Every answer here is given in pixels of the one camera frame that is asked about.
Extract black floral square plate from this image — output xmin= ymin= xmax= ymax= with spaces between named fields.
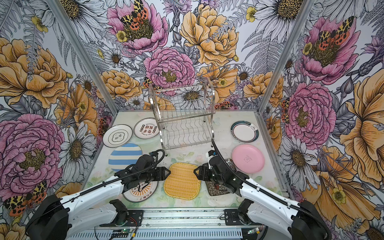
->
xmin=205 ymin=159 xmax=237 ymax=197

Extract yellow woven square plate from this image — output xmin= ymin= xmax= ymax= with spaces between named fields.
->
xmin=164 ymin=163 xmax=201 ymax=200

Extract pink round plate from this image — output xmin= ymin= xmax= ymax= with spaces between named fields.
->
xmin=232 ymin=144 xmax=265 ymax=174

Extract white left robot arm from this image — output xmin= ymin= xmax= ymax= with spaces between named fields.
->
xmin=26 ymin=151 xmax=171 ymax=240

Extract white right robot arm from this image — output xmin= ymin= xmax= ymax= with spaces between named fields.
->
xmin=194 ymin=155 xmax=332 ymax=240

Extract chrome two-tier dish rack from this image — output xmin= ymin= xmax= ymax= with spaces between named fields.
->
xmin=148 ymin=79 xmax=216 ymax=151

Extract white plate orange sunburst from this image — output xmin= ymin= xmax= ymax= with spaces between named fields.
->
xmin=123 ymin=182 xmax=158 ymax=203

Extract blue white striped plate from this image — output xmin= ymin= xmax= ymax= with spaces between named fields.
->
xmin=108 ymin=143 xmax=143 ymax=172

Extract white plate red characters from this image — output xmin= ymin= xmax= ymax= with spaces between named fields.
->
xmin=134 ymin=118 xmax=160 ymax=139

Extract white plate green rim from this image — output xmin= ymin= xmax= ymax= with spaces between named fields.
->
xmin=103 ymin=125 xmax=133 ymax=148

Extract white plate green red band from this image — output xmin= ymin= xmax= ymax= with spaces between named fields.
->
xmin=231 ymin=121 xmax=259 ymax=143

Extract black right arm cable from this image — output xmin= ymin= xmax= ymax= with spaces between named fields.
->
xmin=210 ymin=138 xmax=332 ymax=240

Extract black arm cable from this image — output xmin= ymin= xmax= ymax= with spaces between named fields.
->
xmin=210 ymin=138 xmax=332 ymax=240
xmin=28 ymin=149 xmax=166 ymax=232

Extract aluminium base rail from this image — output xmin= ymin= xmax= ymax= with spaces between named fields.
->
xmin=70 ymin=208 xmax=268 ymax=240

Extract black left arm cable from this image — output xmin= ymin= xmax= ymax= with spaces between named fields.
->
xmin=28 ymin=149 xmax=166 ymax=232

